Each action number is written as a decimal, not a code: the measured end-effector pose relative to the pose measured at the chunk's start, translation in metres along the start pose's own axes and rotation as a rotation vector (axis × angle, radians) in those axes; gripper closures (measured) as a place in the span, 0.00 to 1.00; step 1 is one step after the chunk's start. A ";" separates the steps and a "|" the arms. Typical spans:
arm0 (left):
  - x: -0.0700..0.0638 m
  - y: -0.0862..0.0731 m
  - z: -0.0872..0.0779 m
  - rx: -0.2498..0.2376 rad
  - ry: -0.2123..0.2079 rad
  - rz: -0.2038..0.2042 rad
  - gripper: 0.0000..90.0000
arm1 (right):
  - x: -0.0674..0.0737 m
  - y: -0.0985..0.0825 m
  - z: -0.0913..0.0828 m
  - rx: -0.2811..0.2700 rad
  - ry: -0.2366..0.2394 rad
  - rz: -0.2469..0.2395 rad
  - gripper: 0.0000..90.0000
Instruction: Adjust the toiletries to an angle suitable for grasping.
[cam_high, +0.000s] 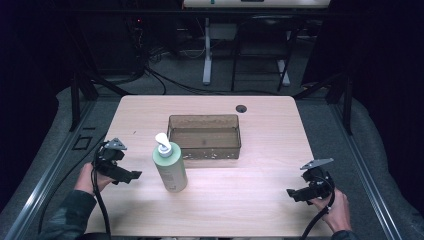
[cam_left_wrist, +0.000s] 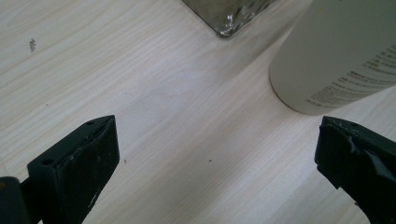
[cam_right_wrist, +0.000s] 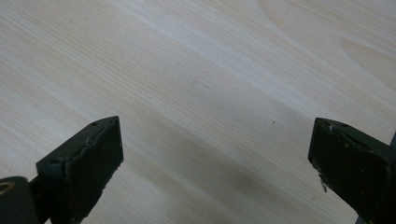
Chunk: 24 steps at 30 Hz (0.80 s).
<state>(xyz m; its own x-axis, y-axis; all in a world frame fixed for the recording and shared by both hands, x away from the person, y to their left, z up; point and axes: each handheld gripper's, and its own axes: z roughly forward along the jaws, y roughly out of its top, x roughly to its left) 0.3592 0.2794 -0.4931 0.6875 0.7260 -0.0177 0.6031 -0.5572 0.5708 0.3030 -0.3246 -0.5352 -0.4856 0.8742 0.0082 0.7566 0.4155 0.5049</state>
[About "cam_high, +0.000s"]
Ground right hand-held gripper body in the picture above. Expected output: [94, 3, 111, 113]
[299, 157, 336, 201]

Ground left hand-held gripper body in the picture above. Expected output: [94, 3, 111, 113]
[94, 137, 128, 174]

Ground green pump bottle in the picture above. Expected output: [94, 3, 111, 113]
[152, 132, 189, 193]

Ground brown transparent plastic box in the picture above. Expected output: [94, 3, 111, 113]
[166, 114, 242, 160]

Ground person's left hand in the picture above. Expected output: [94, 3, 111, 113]
[73, 162, 116, 197]

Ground person's right hand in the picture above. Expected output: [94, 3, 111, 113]
[307, 187, 353, 234]

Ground black metal stand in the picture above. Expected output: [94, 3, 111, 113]
[293, 70, 355, 136]
[68, 70, 132, 133]

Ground white background desk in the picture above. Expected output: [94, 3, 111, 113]
[182, 0, 332, 87]

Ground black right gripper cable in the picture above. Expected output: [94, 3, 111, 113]
[299, 176, 336, 240]

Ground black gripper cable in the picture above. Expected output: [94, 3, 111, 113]
[299, 176, 336, 240]
[90, 146, 112, 240]

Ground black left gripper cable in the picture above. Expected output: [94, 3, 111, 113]
[90, 146, 112, 240]

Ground black square floor bracket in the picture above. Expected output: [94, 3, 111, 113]
[72, 126, 97, 151]

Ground aluminium frame rail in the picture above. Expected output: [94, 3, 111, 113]
[328, 99, 404, 240]
[2, 99, 98, 240]

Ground black floor cables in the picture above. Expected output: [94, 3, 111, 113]
[99, 63, 278, 97]

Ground black chair frame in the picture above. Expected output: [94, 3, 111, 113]
[230, 13, 300, 93]

